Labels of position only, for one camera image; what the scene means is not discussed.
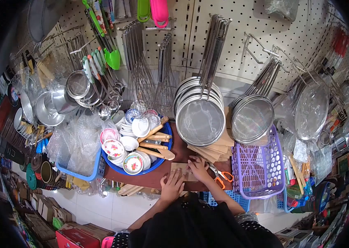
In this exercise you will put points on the person's right hand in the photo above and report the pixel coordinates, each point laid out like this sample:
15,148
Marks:
199,170

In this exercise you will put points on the person's left hand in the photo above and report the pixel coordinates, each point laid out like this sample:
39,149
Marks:
172,187

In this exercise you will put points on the person's left fingers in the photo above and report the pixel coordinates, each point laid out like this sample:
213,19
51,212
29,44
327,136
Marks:
174,176

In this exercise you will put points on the person's right fingers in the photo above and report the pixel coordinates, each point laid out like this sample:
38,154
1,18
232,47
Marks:
193,162

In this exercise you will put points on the small brown cardboard piece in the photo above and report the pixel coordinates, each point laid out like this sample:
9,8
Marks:
178,167

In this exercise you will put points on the blue round plastic basin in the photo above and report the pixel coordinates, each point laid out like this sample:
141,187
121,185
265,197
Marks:
159,162

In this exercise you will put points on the stack of brown cardboard sheets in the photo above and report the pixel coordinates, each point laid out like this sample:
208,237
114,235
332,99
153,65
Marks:
216,148

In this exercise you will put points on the bundle of wooden spatulas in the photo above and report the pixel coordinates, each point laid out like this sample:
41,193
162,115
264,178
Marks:
155,142

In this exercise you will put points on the stack of large steel strainers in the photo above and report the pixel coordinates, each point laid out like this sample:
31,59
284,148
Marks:
199,119

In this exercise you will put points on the blue plastic crate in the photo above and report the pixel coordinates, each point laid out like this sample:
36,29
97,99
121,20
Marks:
225,198

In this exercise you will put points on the person's body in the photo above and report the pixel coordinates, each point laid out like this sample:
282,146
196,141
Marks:
193,229

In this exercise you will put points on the pile of flowered small plates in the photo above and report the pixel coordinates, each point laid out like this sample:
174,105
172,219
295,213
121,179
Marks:
125,148

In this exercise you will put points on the purple plastic basket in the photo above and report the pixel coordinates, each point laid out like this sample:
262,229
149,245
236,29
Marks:
258,166

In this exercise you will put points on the stack of medium steel strainers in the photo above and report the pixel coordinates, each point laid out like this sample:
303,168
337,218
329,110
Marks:
252,119

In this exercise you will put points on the light blue plastic basket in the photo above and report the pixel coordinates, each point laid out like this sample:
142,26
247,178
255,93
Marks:
92,172

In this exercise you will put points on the heap of bubble wrap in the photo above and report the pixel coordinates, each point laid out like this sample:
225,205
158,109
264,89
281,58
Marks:
75,142

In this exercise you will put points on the row of hanging steel ladles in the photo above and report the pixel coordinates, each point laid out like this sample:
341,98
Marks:
103,83

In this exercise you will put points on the red box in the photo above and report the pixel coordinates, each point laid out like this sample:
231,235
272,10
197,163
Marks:
75,239

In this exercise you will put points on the plastic wrapped steel strainers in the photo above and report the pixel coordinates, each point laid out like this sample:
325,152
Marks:
312,108

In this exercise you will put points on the pots with green lids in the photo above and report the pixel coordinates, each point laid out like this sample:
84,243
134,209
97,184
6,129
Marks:
39,173

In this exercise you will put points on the stack of cartons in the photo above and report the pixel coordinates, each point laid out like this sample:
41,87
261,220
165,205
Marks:
42,214

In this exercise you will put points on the group of steel pots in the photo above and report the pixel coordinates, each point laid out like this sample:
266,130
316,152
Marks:
58,102

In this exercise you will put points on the full shop shelf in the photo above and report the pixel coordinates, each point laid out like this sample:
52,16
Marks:
338,130

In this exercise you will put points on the hanging green plastic spatulas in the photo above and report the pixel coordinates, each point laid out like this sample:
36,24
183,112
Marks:
106,37

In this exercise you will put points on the pink plastic hanger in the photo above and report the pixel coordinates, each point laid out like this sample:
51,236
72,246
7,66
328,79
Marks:
159,11

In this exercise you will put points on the white pegboard wall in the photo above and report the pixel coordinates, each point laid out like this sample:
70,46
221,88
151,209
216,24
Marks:
255,34

